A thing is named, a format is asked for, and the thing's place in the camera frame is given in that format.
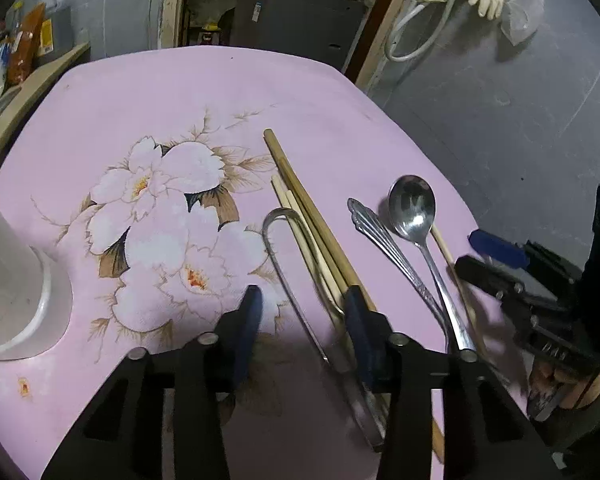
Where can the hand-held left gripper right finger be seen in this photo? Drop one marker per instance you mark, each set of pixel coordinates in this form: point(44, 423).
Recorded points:
point(360, 332)

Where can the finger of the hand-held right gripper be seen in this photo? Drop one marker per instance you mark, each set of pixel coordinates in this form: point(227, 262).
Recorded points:
point(485, 275)
point(497, 250)

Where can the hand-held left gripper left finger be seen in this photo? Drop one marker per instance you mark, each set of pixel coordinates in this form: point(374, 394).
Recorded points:
point(247, 330)

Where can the thin light wooden chopstick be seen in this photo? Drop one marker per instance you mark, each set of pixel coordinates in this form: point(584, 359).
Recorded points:
point(320, 246)
point(447, 260)
point(306, 244)

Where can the thick brown wooden chopstick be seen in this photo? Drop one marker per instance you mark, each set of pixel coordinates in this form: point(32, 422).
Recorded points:
point(300, 194)

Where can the white plastic cup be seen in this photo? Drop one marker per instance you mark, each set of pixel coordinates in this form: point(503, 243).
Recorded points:
point(10, 285)

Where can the person's right hand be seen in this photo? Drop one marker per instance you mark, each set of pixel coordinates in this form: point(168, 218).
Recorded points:
point(580, 391)

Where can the metal spoon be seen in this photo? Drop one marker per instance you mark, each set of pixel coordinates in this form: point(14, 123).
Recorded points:
point(410, 205)

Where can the clear plastic bag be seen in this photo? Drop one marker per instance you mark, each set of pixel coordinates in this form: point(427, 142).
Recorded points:
point(522, 15)

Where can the pink floral table cover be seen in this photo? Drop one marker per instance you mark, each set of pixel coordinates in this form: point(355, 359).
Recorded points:
point(130, 110)

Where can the dark cabinet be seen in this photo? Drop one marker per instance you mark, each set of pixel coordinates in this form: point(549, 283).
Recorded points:
point(300, 25)

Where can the yellow-labelled box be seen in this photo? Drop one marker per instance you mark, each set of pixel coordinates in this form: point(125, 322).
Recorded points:
point(47, 35)

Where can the blue and white packet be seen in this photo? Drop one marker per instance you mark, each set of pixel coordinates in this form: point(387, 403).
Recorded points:
point(0, 72)

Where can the orange sauce bottle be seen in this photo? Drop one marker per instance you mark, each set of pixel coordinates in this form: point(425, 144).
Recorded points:
point(25, 45)

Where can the wooden door frame post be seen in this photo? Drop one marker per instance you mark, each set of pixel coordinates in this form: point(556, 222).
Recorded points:
point(380, 35)

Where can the pale painted door frame post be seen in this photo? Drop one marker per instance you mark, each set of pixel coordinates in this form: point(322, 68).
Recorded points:
point(172, 5)

